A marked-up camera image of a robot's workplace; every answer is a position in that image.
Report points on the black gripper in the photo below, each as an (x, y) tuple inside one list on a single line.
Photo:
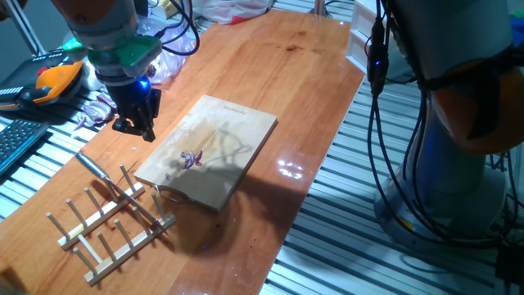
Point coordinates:
[(131, 100)]

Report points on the steel cleaver knife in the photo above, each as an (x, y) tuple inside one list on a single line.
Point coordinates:
[(92, 164)]

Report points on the light wooden cutting board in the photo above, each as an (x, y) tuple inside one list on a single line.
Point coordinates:
[(213, 135)]

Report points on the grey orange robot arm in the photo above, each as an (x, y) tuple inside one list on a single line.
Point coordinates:
[(462, 82)]

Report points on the red onion slices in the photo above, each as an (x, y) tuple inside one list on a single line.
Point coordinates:
[(96, 111)]

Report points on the red onion piece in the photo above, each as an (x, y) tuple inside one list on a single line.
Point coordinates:
[(191, 159)]

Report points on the white rounded lump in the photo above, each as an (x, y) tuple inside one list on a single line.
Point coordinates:
[(92, 75)]

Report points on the clear bag of chopped onion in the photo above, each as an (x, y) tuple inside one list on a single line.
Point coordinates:
[(172, 61)]

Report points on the orange black teach pendant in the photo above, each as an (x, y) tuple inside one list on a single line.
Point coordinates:
[(57, 80)]

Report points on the yellow packet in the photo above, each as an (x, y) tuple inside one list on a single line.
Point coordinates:
[(168, 8)]

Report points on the black keyboard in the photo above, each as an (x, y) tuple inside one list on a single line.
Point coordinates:
[(16, 141)]

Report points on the wooden peg dish rack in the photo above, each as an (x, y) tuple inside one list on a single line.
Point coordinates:
[(123, 246)]

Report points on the white shopping bag red print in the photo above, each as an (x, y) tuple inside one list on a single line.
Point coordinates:
[(241, 12)]

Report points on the large reddish wooden panel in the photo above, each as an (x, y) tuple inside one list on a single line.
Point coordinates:
[(286, 82)]

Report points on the blue plastic bag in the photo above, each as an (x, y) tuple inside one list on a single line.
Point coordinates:
[(516, 24)]

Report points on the aluminium frame post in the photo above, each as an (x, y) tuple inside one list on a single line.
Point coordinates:
[(24, 28), (320, 7)]

